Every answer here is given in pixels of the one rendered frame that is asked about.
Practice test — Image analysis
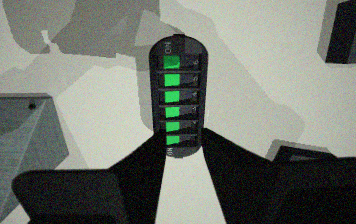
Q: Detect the dark grey controller unit with label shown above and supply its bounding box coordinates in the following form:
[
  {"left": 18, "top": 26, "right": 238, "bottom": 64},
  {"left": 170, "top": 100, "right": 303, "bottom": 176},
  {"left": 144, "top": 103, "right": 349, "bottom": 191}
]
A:
[{"left": 149, "top": 34, "right": 209, "bottom": 159}]

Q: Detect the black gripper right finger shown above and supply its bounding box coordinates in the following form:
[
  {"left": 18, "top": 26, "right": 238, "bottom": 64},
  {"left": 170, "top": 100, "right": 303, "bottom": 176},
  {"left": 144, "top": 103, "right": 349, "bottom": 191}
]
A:
[{"left": 201, "top": 128, "right": 356, "bottom": 224}]

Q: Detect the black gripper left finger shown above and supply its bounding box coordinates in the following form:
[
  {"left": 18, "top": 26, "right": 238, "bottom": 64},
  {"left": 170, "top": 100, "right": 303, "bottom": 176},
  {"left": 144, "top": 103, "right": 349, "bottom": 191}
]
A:
[{"left": 11, "top": 129, "right": 166, "bottom": 224}]

